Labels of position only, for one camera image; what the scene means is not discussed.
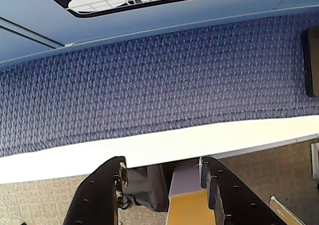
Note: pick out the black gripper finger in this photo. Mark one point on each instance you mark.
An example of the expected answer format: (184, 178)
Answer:
(239, 197)
(94, 195)

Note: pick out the yellow wooden panel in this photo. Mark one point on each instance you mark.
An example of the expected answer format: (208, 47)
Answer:
(185, 208)

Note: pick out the grey desk leg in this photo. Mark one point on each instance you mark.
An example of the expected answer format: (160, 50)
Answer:
(185, 177)

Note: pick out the black tan flat object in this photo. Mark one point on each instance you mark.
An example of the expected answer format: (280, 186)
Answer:
(310, 63)

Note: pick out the blue toy kitchen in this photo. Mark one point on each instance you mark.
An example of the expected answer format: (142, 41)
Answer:
(159, 15)

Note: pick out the silver metal bracket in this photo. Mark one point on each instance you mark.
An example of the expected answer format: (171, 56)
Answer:
(284, 212)

